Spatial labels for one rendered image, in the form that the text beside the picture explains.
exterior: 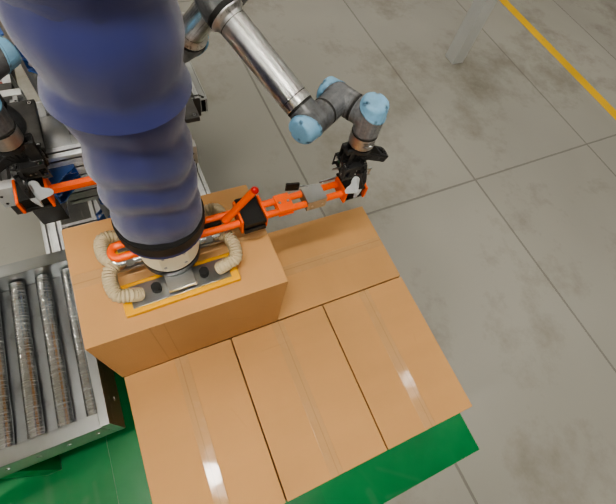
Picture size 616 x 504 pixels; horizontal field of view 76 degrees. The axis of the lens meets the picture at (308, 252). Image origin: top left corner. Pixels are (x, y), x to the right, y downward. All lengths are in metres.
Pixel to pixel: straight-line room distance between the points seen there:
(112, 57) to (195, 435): 1.25
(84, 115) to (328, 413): 1.26
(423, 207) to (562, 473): 1.67
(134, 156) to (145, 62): 0.20
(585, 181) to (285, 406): 2.95
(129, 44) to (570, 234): 3.08
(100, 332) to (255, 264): 0.48
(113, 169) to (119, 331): 0.58
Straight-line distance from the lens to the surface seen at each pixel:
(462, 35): 3.96
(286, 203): 1.23
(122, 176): 0.80
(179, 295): 1.23
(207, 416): 1.57
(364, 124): 1.09
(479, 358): 2.52
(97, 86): 0.65
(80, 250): 1.38
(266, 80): 1.04
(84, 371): 1.67
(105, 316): 1.27
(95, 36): 0.61
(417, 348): 1.75
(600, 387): 2.94
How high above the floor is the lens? 2.10
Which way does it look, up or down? 61 degrees down
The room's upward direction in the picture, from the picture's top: 18 degrees clockwise
